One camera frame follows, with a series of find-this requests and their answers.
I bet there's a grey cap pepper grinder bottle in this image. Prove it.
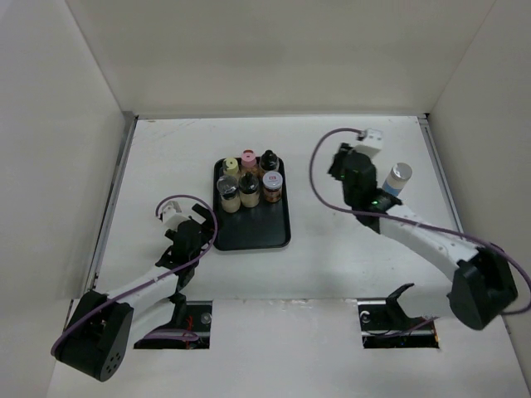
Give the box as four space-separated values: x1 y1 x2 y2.
217 175 241 214

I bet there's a silver cap blue label bottle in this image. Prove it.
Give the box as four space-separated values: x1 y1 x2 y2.
382 163 413 197

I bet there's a yellow cap spice bottle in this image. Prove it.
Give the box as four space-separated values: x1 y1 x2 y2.
221 158 241 189

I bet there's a black cap grinder bottle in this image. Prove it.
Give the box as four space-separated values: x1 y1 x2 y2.
239 172 260 208

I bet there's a red label spice jar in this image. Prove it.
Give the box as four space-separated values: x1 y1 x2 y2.
262 171 284 203

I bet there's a pink cap spice bottle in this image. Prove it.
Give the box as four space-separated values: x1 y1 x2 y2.
241 149 259 177

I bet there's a small black cap spice bottle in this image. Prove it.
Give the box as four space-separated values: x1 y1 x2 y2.
259 149 280 176

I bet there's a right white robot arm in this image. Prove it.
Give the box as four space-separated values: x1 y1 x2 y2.
329 143 518 330

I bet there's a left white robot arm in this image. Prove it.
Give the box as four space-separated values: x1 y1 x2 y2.
51 195 218 382

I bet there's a black rectangular plastic tray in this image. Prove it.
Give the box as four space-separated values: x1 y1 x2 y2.
212 158 291 251

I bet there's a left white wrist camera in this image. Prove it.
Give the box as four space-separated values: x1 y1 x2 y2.
159 200 187 231

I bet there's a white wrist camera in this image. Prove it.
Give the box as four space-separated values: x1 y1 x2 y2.
159 200 187 231
355 129 384 158

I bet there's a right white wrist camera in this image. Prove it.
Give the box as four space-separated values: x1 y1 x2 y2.
355 129 384 158

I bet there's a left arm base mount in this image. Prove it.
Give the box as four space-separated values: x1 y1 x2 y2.
133 293 213 350

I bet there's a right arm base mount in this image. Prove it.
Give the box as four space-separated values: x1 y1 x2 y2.
357 284 439 349

